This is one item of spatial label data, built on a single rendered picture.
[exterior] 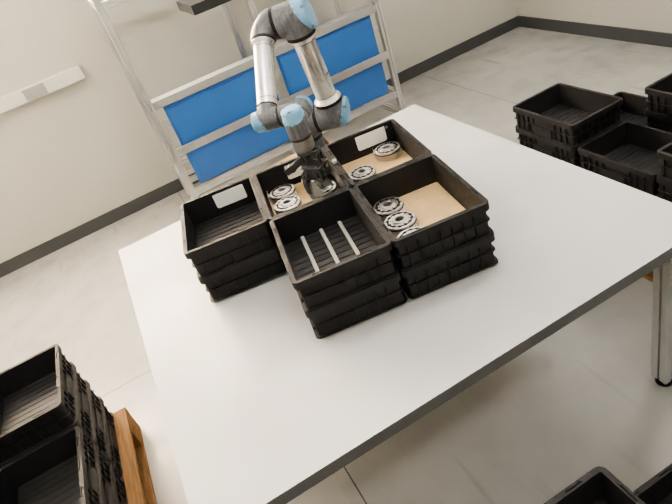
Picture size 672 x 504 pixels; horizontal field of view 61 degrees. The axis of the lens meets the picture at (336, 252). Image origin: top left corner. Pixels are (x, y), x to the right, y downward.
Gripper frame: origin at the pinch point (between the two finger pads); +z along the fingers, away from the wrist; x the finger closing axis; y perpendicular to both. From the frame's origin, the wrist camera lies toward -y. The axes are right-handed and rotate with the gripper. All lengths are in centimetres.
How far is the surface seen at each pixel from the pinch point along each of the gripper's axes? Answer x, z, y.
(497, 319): -36, 14, 74
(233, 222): -16.1, 1.7, -30.9
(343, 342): -53, 13, 34
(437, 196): 4.0, 1.9, 44.7
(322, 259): -32.3, 1.0, 19.7
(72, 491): -113, 44, -54
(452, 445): -37, 84, 48
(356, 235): -19.1, 1.5, 25.3
